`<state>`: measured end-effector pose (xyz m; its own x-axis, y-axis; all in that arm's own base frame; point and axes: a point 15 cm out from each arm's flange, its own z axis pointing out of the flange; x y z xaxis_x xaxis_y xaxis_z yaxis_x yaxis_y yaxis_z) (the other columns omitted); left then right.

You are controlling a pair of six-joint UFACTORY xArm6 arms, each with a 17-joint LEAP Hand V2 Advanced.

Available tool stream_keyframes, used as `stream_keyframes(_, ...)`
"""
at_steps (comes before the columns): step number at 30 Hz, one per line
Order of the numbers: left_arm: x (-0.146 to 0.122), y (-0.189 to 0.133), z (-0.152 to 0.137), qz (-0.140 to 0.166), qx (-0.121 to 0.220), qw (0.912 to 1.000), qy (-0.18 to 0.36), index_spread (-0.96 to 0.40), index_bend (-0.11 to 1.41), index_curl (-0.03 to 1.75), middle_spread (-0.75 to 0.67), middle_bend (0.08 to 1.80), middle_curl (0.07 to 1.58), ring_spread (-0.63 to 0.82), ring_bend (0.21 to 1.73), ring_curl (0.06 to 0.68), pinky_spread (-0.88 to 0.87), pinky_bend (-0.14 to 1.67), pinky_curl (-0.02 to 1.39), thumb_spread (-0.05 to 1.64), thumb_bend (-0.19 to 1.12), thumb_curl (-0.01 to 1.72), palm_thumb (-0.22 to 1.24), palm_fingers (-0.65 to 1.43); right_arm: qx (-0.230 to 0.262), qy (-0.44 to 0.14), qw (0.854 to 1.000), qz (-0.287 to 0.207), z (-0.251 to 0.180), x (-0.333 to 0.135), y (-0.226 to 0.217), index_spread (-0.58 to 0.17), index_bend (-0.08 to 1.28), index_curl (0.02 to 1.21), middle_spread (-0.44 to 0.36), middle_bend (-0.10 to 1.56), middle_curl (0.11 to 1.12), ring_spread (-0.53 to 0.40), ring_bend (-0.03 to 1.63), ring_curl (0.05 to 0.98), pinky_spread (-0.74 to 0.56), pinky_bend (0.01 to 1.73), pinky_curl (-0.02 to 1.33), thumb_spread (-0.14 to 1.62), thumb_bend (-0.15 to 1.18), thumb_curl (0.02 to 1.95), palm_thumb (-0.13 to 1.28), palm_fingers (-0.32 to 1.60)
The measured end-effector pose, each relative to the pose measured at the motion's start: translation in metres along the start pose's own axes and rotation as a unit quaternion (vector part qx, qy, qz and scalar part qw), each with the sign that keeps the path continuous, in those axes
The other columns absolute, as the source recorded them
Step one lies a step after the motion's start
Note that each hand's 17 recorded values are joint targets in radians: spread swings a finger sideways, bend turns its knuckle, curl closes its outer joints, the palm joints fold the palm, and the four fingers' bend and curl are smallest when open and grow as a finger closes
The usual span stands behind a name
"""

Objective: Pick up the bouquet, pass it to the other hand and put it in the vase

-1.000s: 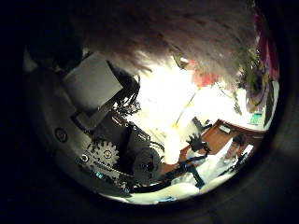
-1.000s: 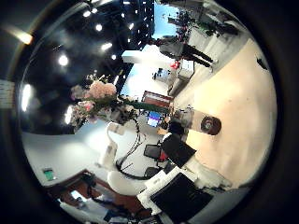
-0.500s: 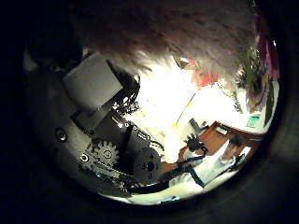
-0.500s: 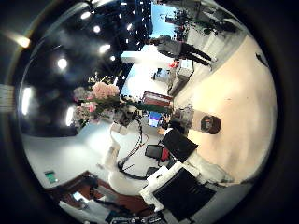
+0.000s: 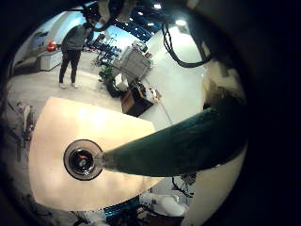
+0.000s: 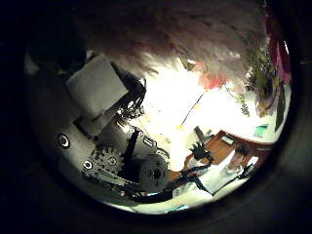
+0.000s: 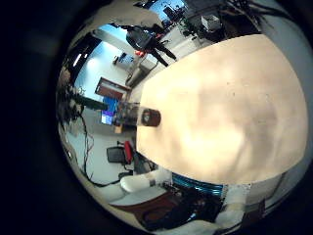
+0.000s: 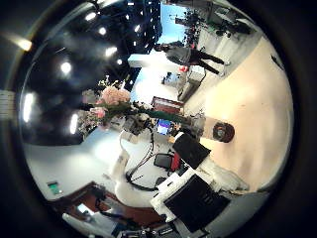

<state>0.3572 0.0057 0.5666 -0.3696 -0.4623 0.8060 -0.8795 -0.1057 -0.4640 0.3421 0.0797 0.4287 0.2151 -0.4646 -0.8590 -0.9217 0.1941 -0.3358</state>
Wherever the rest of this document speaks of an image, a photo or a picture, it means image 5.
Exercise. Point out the person in dark clothes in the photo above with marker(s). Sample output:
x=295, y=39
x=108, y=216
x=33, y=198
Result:
x=73, y=47

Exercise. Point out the green potted plant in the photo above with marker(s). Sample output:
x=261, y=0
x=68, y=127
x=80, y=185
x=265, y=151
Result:
x=106, y=72

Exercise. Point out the red ball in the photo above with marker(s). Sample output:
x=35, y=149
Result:
x=51, y=46

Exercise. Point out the white cabinet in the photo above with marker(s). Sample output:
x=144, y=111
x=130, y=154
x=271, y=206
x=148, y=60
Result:
x=50, y=60

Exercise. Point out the clear glass vase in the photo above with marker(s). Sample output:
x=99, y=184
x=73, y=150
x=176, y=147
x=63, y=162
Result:
x=83, y=160

